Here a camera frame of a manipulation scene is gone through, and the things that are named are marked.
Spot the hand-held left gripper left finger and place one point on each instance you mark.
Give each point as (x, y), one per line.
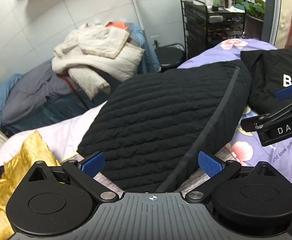
(94, 165)

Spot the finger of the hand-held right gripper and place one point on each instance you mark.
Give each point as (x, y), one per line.
(251, 124)
(287, 92)

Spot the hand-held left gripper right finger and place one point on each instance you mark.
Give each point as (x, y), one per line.
(208, 165)

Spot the black quilted jacket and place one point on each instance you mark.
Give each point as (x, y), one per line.
(148, 120)

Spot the black sweatshirt with white print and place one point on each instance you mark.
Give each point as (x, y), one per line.
(268, 67)

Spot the purple floral bedsheet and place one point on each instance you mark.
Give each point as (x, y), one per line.
(261, 155)

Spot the blue quilt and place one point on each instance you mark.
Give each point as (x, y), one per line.
(68, 110)

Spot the gold shiny cloth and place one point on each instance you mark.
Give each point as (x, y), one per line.
(18, 160)

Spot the potted green plant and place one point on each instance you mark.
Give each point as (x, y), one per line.
(253, 12)

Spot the grey blanket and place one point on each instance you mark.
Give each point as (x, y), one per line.
(35, 90)

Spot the black round stool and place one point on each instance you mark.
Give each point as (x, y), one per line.
(169, 56)

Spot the cream puffer jacket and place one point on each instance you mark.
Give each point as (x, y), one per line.
(98, 52)

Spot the orange garment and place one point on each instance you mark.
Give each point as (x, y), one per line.
(116, 25)

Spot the white pole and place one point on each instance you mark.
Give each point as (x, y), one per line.
(136, 7)

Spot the grey door frame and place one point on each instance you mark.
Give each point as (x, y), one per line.
(271, 10)

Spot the wall power outlet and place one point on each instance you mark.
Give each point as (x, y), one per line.
(155, 39)

